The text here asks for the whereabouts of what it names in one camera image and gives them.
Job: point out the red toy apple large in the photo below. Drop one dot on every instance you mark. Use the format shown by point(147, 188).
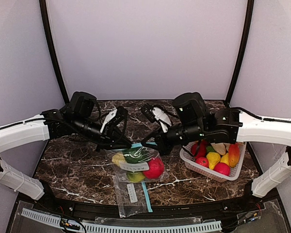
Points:
point(156, 168)

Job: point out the yellow toy lemon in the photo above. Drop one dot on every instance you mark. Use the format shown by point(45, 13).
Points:
point(225, 159)

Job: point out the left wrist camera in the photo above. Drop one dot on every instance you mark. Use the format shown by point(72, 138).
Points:
point(114, 117)

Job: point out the small clear zip bag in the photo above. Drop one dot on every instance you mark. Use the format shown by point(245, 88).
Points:
point(131, 198)

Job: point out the large clear zip bag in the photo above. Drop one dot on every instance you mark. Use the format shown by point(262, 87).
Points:
point(138, 164)

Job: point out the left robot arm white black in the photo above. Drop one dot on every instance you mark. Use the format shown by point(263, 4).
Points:
point(73, 118)

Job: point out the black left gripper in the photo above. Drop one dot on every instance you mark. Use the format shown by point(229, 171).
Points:
point(113, 132)

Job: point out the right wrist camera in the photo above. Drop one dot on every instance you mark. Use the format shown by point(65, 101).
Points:
point(156, 114)

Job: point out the black front rail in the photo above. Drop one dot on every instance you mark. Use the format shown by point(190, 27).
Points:
point(224, 209)

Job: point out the white slotted cable duct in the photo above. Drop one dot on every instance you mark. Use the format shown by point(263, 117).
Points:
point(109, 226)

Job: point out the red toy fruit front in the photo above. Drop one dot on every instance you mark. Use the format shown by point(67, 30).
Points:
point(222, 168)

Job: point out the red toy fruit left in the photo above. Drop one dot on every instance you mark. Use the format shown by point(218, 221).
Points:
point(198, 150)

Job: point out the black corner frame post right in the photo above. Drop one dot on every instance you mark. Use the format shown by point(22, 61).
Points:
point(241, 51)

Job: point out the black corner frame post left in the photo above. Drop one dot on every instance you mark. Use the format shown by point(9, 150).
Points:
point(51, 50)

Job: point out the white plastic basket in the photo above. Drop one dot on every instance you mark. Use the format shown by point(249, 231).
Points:
point(185, 155)

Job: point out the dark green toy pepper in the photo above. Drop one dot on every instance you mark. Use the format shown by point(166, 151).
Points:
point(135, 156)

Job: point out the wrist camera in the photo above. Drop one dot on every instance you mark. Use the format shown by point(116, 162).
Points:
point(156, 114)
point(114, 117)

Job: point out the black corner frame post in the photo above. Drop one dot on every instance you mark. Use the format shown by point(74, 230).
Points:
point(51, 50)
point(241, 51)

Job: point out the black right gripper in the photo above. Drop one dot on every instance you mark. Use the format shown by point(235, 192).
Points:
point(158, 140)

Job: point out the red toy fruit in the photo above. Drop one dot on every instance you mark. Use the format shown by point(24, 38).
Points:
point(198, 150)
point(222, 168)

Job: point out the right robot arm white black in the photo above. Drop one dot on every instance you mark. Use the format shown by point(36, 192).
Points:
point(229, 125)

